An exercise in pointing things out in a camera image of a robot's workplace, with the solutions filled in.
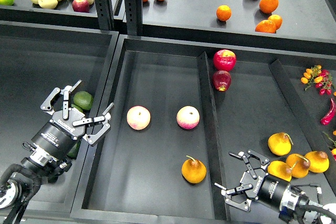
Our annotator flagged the dark red shelf apple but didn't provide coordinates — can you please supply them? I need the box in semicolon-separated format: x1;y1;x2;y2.
72;0;90;13

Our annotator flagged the green avocado top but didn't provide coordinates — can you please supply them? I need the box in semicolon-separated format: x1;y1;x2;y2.
73;91;93;111

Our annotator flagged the orange on shelf middle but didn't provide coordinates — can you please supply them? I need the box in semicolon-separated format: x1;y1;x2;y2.
216;5;232;22

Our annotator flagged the pink apple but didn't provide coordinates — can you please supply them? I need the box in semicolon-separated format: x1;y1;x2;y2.
176;105;200;130
127;105;151;131

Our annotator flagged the yellow pear upper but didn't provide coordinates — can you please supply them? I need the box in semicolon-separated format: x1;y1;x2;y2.
268;132;293;156

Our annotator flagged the yellow pear right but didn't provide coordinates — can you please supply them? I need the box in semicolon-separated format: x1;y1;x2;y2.
305;151;330;173

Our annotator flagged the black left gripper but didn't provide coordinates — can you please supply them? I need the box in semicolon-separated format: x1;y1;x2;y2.
32;80;114;160

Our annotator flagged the dark green avocado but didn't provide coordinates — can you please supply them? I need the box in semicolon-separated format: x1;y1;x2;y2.
67;141;81;159

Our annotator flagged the large orange on shelf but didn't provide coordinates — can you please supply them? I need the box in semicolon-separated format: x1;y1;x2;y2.
259;0;279;14

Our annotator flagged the small orange right shelf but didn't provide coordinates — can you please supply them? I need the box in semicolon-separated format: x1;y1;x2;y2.
268;14;283;30

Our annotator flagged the cherry tomato bunch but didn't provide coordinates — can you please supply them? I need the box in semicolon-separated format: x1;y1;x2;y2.
300;65;335;95

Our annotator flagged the pink apple right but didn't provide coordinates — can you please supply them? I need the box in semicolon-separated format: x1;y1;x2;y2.
176;105;200;130

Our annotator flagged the yellow pear bottom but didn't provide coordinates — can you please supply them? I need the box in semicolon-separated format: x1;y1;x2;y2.
267;161;292;182

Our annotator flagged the black tray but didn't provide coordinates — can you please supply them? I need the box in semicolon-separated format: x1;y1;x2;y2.
71;36;335;223
1;22;119;214

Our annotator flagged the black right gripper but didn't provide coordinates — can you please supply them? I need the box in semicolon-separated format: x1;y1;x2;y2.
214;149;302;213

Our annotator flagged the orange front right shelf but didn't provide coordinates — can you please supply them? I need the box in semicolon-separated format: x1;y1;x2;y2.
255;19;277;34

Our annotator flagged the black shelf post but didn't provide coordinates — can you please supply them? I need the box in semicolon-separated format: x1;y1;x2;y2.
124;0;143;36

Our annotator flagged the pink apple left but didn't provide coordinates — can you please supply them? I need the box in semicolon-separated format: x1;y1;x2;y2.
127;105;151;131

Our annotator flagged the bright red apple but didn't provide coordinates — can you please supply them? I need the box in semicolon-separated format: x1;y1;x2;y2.
213;49;236;72

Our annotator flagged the yellow pear hidden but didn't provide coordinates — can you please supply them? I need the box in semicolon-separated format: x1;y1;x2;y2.
286;154;310;178

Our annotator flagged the orange yellow pear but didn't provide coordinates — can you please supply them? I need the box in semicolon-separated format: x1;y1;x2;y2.
181;155;207;184

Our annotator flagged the black left tray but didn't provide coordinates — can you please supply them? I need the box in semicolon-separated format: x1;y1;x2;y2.
1;22;119;214

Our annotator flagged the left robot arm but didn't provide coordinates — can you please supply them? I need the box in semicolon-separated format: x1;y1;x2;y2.
1;80;114;223

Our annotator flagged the red chili pepper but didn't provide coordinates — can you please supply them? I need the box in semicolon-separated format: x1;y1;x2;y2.
320;98;335;125

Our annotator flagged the black middle tray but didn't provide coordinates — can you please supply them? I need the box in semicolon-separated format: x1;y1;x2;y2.
71;36;335;223

